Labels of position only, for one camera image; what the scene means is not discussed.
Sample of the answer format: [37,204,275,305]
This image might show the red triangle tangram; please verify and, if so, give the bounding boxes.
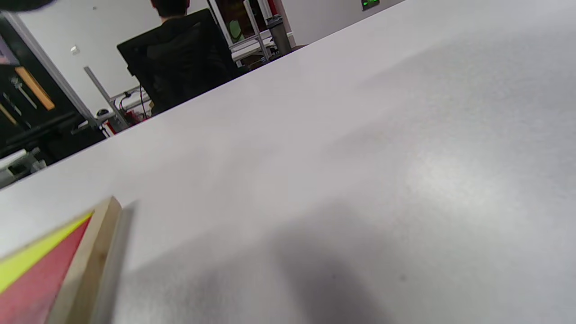
[0,217,93,324]

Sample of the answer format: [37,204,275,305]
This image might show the yellow triangle tangram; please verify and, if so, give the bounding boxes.
[0,211,94,295]

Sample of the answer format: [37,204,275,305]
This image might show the wooden square tangram tray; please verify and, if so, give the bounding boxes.
[0,196,123,324]

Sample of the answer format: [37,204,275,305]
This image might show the grey bottle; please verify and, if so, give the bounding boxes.
[265,15,293,55]

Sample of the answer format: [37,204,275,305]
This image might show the black office chair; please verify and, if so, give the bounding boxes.
[116,8,241,115]

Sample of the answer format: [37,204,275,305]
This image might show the person's right hand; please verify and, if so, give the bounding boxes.
[0,0,57,12]

